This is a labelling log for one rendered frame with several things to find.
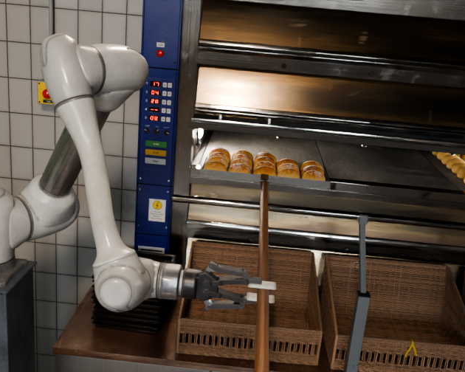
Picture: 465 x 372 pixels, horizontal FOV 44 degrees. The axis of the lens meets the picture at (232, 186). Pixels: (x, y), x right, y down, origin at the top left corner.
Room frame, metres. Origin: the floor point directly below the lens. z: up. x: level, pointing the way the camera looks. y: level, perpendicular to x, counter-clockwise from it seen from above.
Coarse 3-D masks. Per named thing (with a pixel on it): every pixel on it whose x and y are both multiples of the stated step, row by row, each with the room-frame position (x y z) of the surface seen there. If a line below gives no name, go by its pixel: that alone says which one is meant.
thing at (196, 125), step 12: (240, 132) 2.27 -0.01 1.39; (252, 132) 2.27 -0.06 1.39; (264, 132) 2.27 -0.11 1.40; (276, 132) 2.27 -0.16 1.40; (288, 132) 2.27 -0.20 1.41; (360, 144) 2.26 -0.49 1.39; (372, 144) 2.25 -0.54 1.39; (384, 144) 2.25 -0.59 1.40; (396, 144) 2.25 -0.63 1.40; (408, 144) 2.25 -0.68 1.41; (420, 144) 2.25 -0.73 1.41
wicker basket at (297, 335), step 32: (192, 256) 2.34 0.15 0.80; (256, 256) 2.37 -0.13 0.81; (288, 256) 2.37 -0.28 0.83; (224, 288) 2.33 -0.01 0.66; (192, 320) 1.92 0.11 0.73; (224, 320) 2.17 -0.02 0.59; (288, 320) 2.22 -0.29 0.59; (320, 320) 1.97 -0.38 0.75; (192, 352) 1.92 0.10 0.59; (224, 352) 1.92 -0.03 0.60; (288, 352) 1.92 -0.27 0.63
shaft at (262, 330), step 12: (264, 192) 2.07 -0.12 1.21; (264, 204) 1.93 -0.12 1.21; (264, 216) 1.81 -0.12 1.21; (264, 228) 1.71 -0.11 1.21; (264, 240) 1.61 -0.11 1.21; (264, 252) 1.52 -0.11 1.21; (264, 264) 1.44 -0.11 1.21; (264, 276) 1.37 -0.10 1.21; (264, 300) 1.24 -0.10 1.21; (264, 312) 1.19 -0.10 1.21; (264, 324) 1.14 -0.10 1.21; (264, 336) 1.09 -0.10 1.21; (264, 348) 1.04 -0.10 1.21; (264, 360) 1.00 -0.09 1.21
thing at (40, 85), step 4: (40, 80) 2.38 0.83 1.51; (40, 84) 2.37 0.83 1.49; (44, 84) 2.37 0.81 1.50; (40, 88) 2.37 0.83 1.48; (44, 88) 2.37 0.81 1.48; (40, 92) 2.37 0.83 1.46; (40, 96) 2.37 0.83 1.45; (40, 100) 2.37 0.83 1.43; (44, 100) 2.37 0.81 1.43; (48, 100) 2.37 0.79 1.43; (44, 104) 2.38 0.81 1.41; (48, 104) 2.38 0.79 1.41; (52, 104) 2.38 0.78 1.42
